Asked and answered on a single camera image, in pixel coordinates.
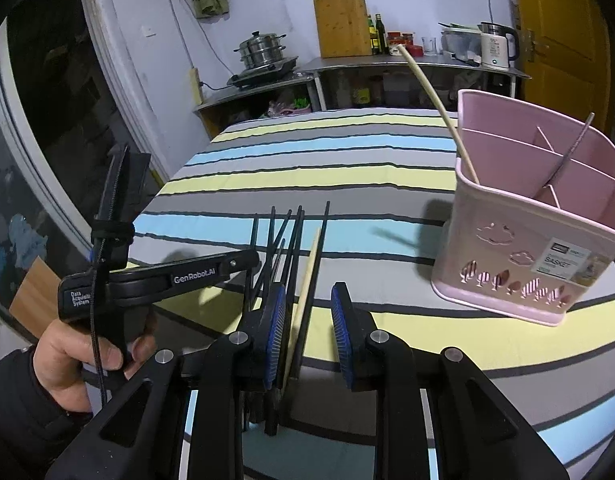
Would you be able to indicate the stainless steel steamer pot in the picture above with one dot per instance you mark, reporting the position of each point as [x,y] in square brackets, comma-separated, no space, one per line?
[260,50]

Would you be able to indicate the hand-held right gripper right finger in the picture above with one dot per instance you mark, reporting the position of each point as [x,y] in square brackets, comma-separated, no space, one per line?
[340,335]

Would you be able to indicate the clear drinking glass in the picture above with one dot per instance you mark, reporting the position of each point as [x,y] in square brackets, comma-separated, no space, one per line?
[429,46]

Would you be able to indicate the dark glass bottle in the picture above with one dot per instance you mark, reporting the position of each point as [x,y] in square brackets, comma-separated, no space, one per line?
[381,35]

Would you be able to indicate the bundle of black chopsticks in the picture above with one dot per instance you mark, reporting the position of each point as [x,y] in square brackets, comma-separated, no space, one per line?
[298,225]

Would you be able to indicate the pink plastic bag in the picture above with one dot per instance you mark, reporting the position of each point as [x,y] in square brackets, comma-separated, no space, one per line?
[282,109]

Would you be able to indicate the yellow jar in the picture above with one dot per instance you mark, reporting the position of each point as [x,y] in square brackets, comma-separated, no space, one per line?
[360,96]

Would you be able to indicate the red round tin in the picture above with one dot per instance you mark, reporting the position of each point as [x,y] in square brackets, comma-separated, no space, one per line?
[413,50]

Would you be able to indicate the person's left hand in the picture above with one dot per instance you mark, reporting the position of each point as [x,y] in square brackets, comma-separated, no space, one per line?
[72,360]

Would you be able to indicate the black induction cooker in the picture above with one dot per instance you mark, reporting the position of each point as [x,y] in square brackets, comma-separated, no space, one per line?
[257,77]

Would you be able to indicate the yellowed power strip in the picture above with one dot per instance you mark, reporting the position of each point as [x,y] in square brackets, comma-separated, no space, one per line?
[195,87]

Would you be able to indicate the wooden chopstick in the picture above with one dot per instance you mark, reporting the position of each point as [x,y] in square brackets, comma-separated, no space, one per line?
[437,105]
[310,270]

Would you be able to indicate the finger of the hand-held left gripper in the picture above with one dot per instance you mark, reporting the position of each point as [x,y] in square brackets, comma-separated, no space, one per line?
[240,262]

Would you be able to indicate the brown cardboard piece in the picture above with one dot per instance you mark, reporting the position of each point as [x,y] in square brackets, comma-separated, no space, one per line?
[35,295]

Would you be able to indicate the clear plastic container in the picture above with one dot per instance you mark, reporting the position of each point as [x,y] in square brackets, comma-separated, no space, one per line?
[457,42]

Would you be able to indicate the white wall socket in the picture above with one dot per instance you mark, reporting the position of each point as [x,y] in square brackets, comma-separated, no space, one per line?
[150,31]

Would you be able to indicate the low stainless steel table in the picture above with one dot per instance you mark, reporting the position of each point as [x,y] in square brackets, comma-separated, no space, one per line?
[222,97]

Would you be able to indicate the blue cloth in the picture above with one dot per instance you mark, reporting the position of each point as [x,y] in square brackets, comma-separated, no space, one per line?
[27,240]

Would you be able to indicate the dark glass window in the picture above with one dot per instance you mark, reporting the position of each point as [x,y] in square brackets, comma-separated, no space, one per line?
[52,85]

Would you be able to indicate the wooden cutting board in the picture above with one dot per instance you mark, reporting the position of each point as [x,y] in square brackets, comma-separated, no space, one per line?
[342,25]

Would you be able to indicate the tall stainless steel table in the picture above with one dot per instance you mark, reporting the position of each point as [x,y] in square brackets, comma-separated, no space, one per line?
[367,63]

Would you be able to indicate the red jar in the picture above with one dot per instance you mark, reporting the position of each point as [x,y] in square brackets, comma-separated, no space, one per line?
[395,40]
[407,39]

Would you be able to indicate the striped bed sheet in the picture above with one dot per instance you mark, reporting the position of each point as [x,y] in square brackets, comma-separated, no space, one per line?
[387,160]

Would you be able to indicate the yellow label oil bottle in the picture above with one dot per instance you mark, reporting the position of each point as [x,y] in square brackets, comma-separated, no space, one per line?
[373,37]

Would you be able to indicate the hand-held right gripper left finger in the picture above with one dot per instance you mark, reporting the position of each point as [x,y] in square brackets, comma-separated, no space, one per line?
[276,330]

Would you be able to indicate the pink plastic utensil basket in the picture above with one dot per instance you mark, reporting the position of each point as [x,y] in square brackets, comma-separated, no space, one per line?
[492,220]

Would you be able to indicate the person's left forearm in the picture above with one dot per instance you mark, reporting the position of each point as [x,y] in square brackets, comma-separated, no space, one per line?
[17,425]

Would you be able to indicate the white electric kettle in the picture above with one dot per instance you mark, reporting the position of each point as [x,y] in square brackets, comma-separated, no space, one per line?
[495,47]

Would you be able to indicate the yellow wooden door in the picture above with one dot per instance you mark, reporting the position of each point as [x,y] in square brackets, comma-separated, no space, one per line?
[552,10]

